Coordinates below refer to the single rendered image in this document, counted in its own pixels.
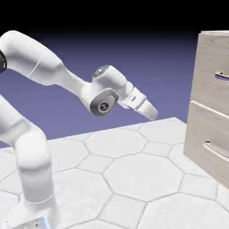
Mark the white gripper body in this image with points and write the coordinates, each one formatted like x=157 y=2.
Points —
x=147 y=108

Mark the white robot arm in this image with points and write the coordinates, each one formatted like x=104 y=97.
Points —
x=44 y=64

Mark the light wood drawer front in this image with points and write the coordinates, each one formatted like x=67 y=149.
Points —
x=198 y=132
x=205 y=71

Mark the light wood cabinet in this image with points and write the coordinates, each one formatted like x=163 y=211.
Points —
x=209 y=111

